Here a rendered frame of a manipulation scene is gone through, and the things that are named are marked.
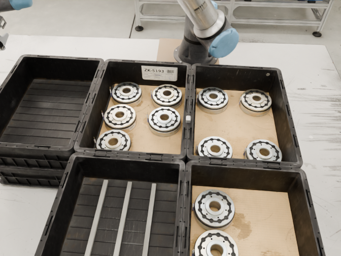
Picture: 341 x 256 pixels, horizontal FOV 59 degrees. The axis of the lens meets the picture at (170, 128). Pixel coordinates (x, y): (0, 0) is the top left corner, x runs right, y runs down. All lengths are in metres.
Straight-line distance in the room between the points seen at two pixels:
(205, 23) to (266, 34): 2.06
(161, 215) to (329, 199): 0.55
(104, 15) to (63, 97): 2.22
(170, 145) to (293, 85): 0.69
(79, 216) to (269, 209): 0.50
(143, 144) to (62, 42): 0.87
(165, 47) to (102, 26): 1.79
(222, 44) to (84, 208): 0.68
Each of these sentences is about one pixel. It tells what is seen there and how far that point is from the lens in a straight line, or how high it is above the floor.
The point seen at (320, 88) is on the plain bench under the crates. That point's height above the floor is 0.70.
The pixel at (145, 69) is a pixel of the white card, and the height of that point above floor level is 0.90.
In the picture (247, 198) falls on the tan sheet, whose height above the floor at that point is 0.83.
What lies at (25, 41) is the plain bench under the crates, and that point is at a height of 0.70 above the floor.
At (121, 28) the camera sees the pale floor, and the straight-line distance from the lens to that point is 3.05.
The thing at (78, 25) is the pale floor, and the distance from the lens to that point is 3.18.
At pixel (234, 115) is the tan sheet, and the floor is 0.83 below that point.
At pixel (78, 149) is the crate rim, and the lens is 0.83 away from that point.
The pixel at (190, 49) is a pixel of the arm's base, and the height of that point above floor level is 0.86.
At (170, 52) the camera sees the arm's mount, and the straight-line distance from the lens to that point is 1.34.
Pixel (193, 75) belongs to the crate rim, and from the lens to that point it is 1.01.
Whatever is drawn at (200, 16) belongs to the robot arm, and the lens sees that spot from 1.02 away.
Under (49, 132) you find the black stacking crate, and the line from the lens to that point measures 1.04.
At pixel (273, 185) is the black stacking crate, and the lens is 0.87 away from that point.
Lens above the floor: 1.57
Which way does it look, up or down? 50 degrees down
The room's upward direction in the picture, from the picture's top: straight up
